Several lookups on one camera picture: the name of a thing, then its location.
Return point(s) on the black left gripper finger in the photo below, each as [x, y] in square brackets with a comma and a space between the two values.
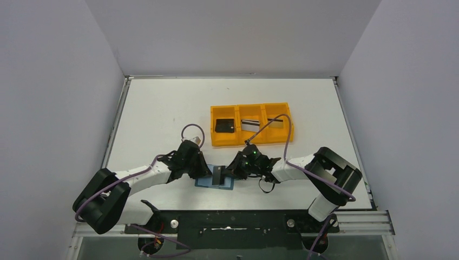
[196, 174]
[203, 166]

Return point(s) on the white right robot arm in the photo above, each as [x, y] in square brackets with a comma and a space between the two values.
[333, 176]

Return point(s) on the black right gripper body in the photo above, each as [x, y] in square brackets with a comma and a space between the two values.
[237, 166]

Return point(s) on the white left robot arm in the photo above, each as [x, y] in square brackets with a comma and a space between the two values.
[105, 200]

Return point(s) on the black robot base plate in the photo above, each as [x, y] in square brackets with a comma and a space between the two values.
[234, 229]

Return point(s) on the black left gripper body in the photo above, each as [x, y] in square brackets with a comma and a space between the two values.
[198, 165]

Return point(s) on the blue leather card holder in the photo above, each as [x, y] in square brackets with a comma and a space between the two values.
[206, 182]

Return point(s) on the yellow three-compartment plastic tray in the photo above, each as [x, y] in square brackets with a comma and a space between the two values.
[260, 112]

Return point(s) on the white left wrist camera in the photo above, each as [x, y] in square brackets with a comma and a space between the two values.
[196, 140]

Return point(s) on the silver striped card middle compartment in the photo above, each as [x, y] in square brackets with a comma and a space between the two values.
[250, 125]

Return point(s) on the black card in tray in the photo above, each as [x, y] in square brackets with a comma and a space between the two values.
[224, 126]

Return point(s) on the black VIP card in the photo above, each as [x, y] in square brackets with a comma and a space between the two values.
[218, 178]

